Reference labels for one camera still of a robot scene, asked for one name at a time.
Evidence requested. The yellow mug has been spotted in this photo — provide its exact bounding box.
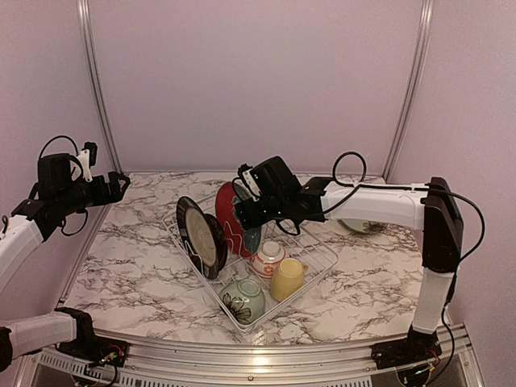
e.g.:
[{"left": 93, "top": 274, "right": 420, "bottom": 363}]
[{"left": 270, "top": 258, "right": 308, "bottom": 302}]

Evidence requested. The white bowl with red pattern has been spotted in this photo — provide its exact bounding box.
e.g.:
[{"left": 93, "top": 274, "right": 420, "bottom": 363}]
[{"left": 250, "top": 240, "right": 288, "bottom": 278}]

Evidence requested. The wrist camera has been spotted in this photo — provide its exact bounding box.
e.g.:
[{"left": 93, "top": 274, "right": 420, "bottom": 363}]
[
  {"left": 237, "top": 164, "right": 261, "bottom": 200},
  {"left": 77, "top": 142, "right": 98, "bottom": 183}
]

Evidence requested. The small dark red flower plate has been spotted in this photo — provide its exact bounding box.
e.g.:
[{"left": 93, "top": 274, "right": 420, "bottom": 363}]
[{"left": 198, "top": 214, "right": 228, "bottom": 279}]

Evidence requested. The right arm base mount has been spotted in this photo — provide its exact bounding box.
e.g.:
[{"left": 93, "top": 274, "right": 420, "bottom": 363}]
[{"left": 371, "top": 327, "right": 442, "bottom": 369}]

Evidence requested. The pale green flower plate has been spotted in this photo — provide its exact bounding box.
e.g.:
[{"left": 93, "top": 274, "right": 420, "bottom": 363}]
[{"left": 339, "top": 219, "right": 388, "bottom": 235}]

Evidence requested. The white wire dish rack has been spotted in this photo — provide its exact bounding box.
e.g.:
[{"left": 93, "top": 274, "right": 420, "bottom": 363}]
[{"left": 163, "top": 194, "right": 338, "bottom": 333}]

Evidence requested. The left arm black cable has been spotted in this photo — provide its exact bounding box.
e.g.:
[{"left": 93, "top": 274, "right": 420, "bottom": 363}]
[{"left": 38, "top": 135, "right": 89, "bottom": 237}]

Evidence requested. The green bowl with flower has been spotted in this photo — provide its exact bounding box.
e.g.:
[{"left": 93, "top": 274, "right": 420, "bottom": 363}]
[{"left": 218, "top": 278, "right": 265, "bottom": 326}]

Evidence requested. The large black rimmed cream plate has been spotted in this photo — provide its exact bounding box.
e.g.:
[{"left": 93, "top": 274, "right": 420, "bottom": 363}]
[{"left": 176, "top": 196, "right": 217, "bottom": 267}]

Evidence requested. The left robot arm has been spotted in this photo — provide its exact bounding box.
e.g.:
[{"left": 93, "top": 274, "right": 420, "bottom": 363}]
[{"left": 1, "top": 148, "right": 131, "bottom": 369}]

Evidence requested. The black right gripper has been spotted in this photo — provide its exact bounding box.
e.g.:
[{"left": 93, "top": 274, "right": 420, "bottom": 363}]
[{"left": 235, "top": 195, "right": 290, "bottom": 230}]

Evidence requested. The right aluminium frame post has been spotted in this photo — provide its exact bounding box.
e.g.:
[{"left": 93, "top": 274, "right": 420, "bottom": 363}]
[{"left": 381, "top": 0, "right": 435, "bottom": 181}]

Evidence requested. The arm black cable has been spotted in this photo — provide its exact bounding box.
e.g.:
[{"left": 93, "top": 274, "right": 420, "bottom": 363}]
[
  {"left": 276, "top": 152, "right": 487, "bottom": 364},
  {"left": 38, "top": 135, "right": 89, "bottom": 237}
]

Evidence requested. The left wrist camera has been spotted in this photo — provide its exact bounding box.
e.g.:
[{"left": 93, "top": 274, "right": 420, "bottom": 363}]
[{"left": 77, "top": 142, "right": 98, "bottom": 183}]

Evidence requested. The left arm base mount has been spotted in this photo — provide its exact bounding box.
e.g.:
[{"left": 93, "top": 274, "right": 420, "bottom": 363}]
[{"left": 55, "top": 307, "right": 128, "bottom": 368}]

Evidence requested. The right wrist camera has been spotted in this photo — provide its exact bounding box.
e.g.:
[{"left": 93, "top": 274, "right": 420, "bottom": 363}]
[{"left": 237, "top": 164, "right": 261, "bottom": 200}]

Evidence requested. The aluminium frame post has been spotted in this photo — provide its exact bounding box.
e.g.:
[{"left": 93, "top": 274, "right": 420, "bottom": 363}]
[
  {"left": 77, "top": 0, "right": 123, "bottom": 173},
  {"left": 381, "top": 0, "right": 435, "bottom": 181}
]

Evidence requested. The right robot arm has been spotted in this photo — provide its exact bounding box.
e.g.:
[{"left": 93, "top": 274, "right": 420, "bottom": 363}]
[{"left": 235, "top": 156, "right": 464, "bottom": 361}]

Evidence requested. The front aluminium rail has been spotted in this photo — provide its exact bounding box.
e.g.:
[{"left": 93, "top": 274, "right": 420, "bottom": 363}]
[{"left": 29, "top": 325, "right": 485, "bottom": 386}]

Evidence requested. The red plate with teal flower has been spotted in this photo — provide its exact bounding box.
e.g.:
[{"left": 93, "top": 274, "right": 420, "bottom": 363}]
[{"left": 215, "top": 181, "right": 263, "bottom": 258}]

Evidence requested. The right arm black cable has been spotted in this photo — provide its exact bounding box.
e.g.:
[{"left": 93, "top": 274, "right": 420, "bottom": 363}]
[{"left": 276, "top": 152, "right": 487, "bottom": 364}]

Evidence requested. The left aluminium frame post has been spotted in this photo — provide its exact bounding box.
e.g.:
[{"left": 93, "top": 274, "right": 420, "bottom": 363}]
[{"left": 77, "top": 0, "right": 123, "bottom": 173}]

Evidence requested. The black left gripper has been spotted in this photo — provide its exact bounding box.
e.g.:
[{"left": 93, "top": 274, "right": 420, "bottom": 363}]
[{"left": 56, "top": 171, "right": 129, "bottom": 216}]

